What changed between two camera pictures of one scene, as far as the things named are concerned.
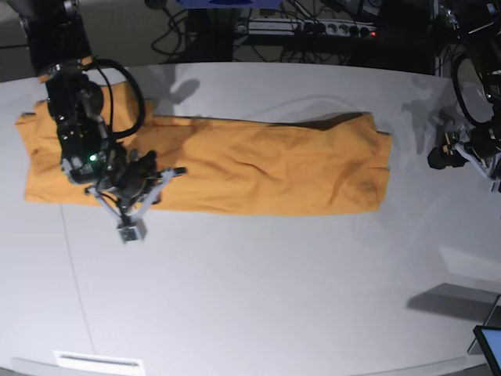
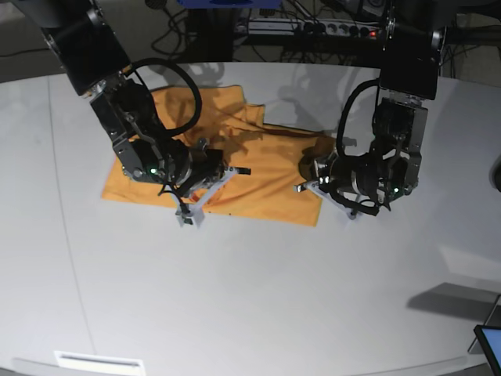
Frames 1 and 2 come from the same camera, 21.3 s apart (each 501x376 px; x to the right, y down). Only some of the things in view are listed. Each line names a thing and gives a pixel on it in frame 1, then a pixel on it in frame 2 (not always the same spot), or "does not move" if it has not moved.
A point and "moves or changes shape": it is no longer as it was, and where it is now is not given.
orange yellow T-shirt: [292, 164] moves or changes shape
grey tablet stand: [494, 320] does not move
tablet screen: [490, 338] does not move
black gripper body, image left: [132, 179] -> [206, 164]
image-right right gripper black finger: [440, 157] -> [308, 168]
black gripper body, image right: [486, 139] -> [358, 175]
